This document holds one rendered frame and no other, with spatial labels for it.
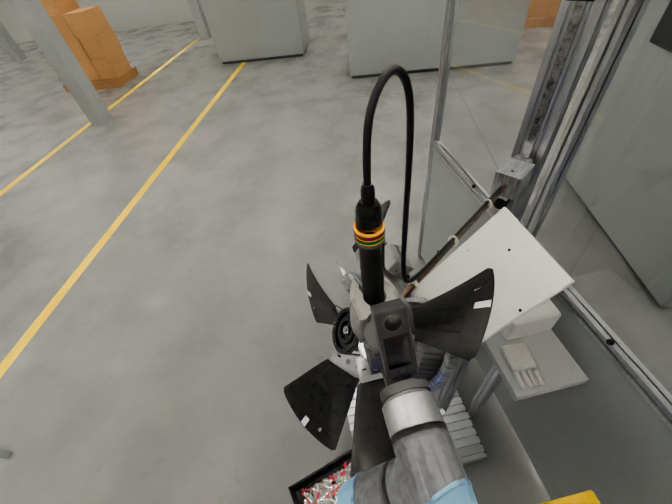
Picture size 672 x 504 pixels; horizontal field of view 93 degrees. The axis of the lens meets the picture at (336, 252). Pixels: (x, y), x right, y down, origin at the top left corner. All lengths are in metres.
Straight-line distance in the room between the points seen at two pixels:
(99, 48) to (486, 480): 8.56
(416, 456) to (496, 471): 1.61
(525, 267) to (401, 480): 0.58
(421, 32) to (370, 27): 0.77
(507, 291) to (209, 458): 1.78
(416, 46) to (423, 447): 5.82
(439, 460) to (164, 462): 1.96
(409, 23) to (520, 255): 5.26
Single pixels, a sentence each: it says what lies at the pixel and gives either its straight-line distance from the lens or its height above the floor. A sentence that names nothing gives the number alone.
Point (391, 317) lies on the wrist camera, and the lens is 0.43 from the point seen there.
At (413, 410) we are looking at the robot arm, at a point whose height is 1.51.
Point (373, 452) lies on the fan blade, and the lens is 0.80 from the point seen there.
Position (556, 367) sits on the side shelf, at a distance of 1.31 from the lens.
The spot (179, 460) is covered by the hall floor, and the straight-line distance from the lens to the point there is 2.25.
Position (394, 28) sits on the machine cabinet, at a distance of 5.92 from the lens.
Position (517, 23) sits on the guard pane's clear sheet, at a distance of 1.40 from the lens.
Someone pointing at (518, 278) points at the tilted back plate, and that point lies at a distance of 0.88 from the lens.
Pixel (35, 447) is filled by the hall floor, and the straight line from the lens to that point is 2.81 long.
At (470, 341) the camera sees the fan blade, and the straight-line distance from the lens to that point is 0.61.
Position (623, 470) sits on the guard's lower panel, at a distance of 1.50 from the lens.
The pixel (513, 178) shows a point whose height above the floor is 1.41.
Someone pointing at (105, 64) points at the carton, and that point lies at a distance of 8.56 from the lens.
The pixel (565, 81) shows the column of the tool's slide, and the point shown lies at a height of 1.61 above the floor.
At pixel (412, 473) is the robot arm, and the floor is 1.49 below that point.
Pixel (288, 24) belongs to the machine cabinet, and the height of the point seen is 0.57.
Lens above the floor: 1.94
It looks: 47 degrees down
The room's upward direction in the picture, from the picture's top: 9 degrees counter-clockwise
